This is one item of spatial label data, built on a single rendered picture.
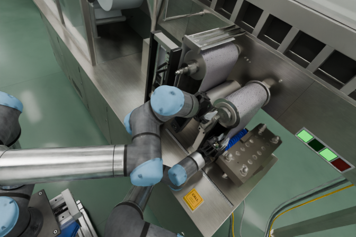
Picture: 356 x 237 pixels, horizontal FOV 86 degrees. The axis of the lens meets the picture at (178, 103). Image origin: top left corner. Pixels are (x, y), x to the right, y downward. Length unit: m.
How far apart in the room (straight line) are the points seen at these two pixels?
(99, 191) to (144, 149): 1.52
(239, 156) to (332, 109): 0.46
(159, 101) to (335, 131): 0.84
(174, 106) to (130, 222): 0.31
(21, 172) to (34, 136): 1.87
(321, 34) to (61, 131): 2.22
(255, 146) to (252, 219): 1.15
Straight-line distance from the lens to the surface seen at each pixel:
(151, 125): 0.50
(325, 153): 1.16
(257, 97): 0.96
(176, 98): 0.45
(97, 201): 1.94
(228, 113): 0.83
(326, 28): 0.97
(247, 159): 1.07
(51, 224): 1.11
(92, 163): 0.47
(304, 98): 1.06
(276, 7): 1.03
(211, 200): 1.06
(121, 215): 0.59
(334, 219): 1.69
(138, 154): 0.46
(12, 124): 0.65
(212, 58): 0.89
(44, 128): 2.39
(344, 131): 1.09
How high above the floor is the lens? 1.86
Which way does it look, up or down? 47 degrees down
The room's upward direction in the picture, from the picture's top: 17 degrees clockwise
